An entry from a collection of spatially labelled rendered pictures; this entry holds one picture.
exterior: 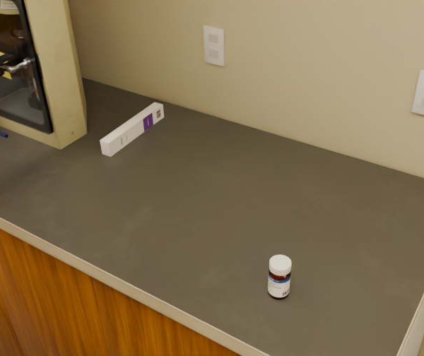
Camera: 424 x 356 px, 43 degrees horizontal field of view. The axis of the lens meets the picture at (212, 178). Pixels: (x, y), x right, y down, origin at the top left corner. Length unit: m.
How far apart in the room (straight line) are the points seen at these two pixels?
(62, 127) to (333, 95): 0.77
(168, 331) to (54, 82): 0.74
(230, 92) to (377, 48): 0.49
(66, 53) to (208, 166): 0.50
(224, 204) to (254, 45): 0.49
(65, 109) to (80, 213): 0.36
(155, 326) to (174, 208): 0.29
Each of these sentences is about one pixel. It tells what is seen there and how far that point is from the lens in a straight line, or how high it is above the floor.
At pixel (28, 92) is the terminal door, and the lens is 1.57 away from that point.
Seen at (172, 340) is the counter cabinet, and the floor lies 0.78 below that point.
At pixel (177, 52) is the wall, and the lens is 1.74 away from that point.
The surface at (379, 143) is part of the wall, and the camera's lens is 1.52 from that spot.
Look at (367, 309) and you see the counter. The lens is 1.11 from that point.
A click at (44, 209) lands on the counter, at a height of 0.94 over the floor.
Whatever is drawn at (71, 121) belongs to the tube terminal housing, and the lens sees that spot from 1.61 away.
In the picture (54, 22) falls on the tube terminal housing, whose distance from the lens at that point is 1.50.
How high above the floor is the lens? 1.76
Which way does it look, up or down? 35 degrees down
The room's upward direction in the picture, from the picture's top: 2 degrees counter-clockwise
